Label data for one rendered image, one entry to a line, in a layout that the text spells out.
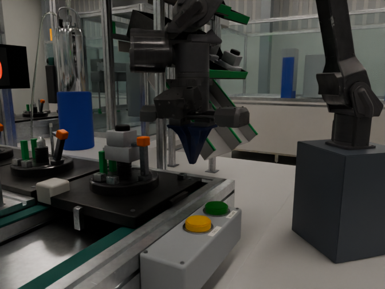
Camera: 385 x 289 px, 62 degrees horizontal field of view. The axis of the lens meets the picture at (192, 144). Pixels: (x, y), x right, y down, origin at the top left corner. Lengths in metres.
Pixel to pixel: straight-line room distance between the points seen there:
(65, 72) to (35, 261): 1.13
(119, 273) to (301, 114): 4.25
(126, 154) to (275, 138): 4.13
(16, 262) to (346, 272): 0.54
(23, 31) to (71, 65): 11.74
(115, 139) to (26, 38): 12.72
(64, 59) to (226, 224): 1.22
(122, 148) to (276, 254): 0.36
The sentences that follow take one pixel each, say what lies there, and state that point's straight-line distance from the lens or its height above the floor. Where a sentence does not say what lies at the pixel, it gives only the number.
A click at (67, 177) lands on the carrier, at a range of 0.77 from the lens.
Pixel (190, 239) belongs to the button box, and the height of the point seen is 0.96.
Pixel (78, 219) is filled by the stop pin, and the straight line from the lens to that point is 0.60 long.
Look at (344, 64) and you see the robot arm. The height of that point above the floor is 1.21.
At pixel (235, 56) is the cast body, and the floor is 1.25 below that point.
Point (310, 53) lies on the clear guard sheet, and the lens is 4.57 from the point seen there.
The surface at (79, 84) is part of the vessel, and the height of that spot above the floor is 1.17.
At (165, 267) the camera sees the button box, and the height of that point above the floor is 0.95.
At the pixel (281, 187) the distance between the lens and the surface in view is 1.03.
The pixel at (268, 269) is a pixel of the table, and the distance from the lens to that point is 0.62.
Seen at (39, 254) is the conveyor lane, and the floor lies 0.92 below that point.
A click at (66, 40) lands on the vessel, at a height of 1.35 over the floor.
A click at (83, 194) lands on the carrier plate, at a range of 0.65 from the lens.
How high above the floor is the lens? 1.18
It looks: 11 degrees down
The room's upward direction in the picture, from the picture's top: straight up
